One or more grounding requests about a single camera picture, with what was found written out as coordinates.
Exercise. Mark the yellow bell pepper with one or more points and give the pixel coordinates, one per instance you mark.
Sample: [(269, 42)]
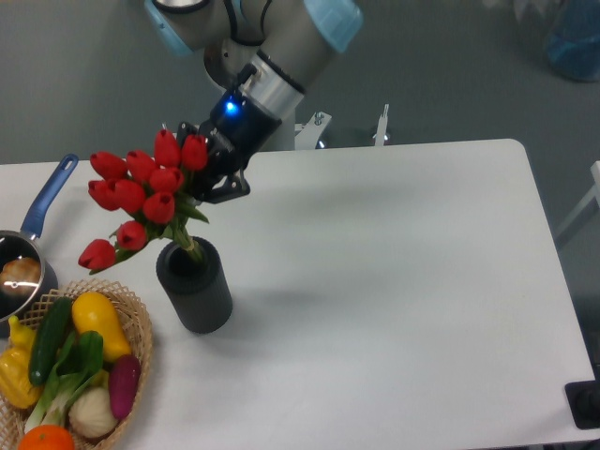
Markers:
[(15, 384)]

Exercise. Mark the blue translucent container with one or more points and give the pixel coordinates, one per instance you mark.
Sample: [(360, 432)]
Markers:
[(572, 46)]

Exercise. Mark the blue handled saucepan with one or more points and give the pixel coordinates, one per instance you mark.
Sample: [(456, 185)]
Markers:
[(23, 243)]

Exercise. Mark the yellow squash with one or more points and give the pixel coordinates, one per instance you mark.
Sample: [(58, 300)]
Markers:
[(94, 311)]

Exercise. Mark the green bok choy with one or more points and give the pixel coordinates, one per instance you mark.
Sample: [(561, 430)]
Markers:
[(78, 362)]

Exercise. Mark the white frame at right edge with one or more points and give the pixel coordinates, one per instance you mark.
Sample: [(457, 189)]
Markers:
[(582, 213)]

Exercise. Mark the dark grey ribbed vase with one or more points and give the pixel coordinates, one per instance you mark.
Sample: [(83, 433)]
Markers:
[(199, 293)]

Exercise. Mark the bread roll in pan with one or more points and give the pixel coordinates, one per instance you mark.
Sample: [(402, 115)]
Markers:
[(20, 277)]

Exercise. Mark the white garlic bulb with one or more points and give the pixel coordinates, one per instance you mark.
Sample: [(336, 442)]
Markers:
[(91, 416)]

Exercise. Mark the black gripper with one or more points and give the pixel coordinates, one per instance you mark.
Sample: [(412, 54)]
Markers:
[(236, 129)]

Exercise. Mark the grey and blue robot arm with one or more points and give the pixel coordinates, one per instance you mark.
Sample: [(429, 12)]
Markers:
[(271, 52)]

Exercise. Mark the orange fruit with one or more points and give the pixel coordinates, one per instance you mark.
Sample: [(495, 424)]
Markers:
[(50, 437)]

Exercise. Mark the black device at table edge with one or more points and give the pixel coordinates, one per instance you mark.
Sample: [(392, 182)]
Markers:
[(583, 400)]

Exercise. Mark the green cucumber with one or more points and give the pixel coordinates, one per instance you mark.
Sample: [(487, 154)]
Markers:
[(48, 340)]

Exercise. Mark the purple eggplant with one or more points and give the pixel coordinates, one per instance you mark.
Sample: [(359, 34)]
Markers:
[(123, 385)]

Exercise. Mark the red tulip bouquet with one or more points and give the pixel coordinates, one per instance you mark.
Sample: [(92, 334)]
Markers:
[(155, 190)]

